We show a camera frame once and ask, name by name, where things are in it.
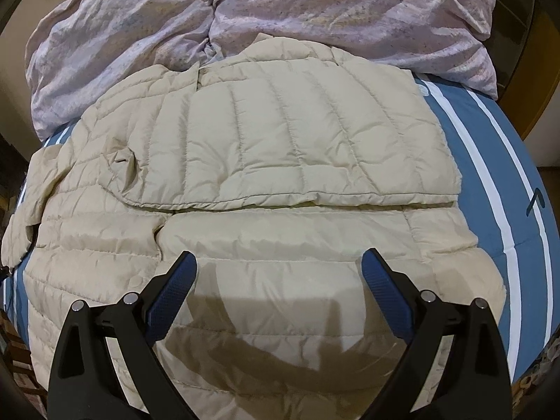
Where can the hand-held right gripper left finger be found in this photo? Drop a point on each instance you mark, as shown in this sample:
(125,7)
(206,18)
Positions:
(175,284)

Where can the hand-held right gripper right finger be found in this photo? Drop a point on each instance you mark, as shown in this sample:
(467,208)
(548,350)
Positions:
(385,288)

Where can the beige down jacket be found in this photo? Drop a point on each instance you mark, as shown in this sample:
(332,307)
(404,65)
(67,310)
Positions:
(284,148)

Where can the blue white striped bed sheet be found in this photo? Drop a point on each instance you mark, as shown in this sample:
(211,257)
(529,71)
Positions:
(481,140)

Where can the white furniture panel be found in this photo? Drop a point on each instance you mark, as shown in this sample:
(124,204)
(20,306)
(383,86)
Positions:
(544,148)

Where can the lilac patterned duvet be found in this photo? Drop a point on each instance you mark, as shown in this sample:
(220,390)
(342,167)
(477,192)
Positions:
(350,8)

